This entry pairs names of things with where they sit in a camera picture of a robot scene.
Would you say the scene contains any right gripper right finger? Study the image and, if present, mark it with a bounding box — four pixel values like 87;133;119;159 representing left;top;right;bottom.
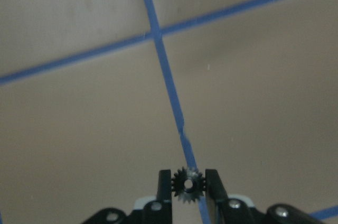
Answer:
205;169;254;223

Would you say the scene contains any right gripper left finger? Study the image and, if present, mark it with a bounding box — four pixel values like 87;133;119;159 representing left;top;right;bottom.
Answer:
142;170;172;224

